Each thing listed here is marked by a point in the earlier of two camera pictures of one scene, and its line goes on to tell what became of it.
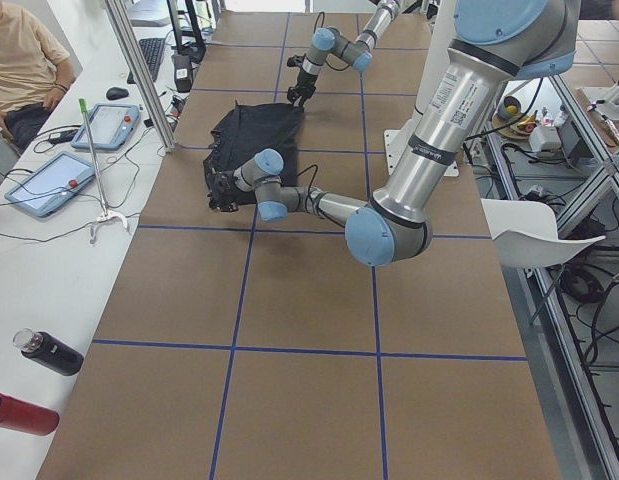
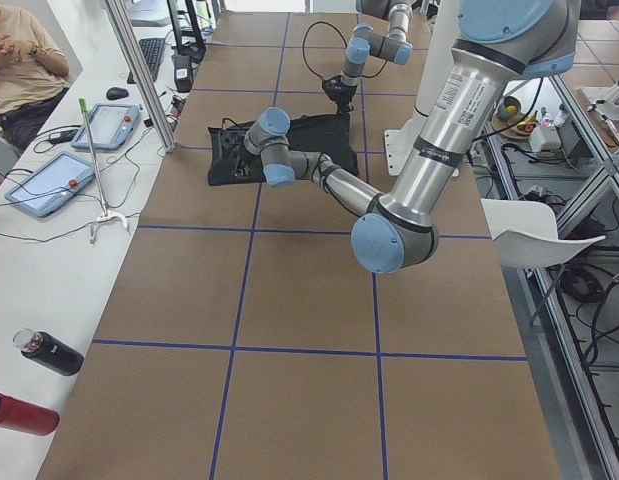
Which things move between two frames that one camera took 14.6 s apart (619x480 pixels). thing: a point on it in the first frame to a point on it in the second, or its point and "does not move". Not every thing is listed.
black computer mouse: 116,93 does not move
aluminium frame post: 136,50 does not move
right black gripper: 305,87 to 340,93
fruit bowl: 510,120 does not move
